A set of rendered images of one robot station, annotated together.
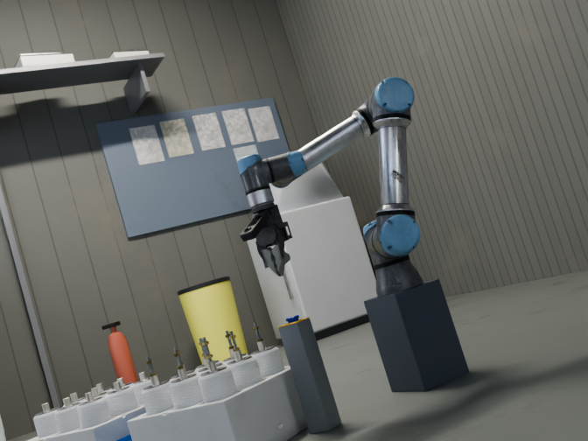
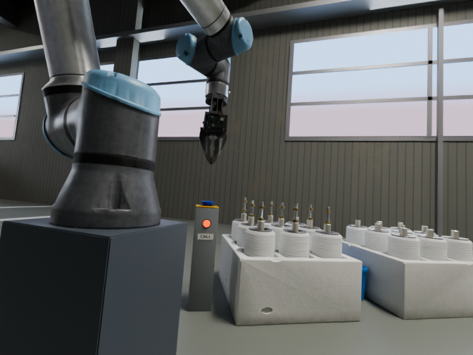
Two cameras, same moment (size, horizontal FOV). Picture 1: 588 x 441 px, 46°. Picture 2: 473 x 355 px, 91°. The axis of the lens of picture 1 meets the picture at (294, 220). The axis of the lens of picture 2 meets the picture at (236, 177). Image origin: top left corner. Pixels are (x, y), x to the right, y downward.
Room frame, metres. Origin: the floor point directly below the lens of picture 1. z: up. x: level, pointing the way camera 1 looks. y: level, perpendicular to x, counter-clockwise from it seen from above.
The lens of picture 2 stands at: (2.61, -0.38, 0.36)
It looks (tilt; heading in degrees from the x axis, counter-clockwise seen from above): 4 degrees up; 136
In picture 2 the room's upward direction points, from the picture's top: 4 degrees clockwise
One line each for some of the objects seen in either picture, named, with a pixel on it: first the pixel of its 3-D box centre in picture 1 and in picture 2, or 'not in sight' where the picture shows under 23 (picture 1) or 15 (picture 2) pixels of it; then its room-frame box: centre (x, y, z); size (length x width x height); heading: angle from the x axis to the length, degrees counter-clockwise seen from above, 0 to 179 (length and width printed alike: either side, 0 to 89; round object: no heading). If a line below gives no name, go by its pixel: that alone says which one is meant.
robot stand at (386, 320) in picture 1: (415, 335); (98, 320); (2.21, -0.26, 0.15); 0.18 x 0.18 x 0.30; 29
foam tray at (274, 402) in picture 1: (226, 420); (278, 269); (2.10, 0.37, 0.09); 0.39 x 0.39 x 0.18; 57
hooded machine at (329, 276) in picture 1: (304, 246); not in sight; (5.26, -0.02, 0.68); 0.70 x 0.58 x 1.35; 119
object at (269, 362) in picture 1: (271, 379); (258, 258); (2.14, 0.21, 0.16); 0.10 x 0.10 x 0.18
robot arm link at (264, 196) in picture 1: (260, 199); (217, 94); (2.02, 0.08, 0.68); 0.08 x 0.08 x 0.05
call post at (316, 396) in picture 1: (310, 374); (203, 256); (2.01, 0.09, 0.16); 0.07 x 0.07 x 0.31; 57
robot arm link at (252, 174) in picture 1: (254, 174); (217, 70); (2.02, 0.07, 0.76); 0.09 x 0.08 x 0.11; 99
